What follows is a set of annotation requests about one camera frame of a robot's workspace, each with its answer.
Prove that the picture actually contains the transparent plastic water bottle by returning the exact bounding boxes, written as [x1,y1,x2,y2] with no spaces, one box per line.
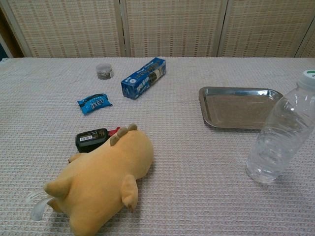
[245,69,315,184]

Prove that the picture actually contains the black ink bottle red cap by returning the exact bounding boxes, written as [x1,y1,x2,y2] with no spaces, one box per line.
[75,126,121,153]

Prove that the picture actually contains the stainless steel tray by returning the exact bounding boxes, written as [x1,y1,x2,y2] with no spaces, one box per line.
[198,86,284,131]

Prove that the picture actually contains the long blue cookie box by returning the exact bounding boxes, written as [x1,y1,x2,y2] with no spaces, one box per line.
[121,57,167,100]

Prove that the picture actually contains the white woven tablecloth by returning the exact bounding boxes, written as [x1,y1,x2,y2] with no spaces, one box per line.
[0,57,315,236]

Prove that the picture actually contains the small blue snack packet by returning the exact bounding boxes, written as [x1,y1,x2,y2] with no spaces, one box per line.
[77,93,113,115]

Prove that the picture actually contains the small clear round container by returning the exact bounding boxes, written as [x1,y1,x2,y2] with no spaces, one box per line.
[95,63,115,80]

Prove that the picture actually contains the yellow plush toy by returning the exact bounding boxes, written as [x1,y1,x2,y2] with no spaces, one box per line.
[26,123,155,236]

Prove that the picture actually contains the woven folding screen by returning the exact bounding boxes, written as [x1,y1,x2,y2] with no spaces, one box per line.
[0,0,315,59]

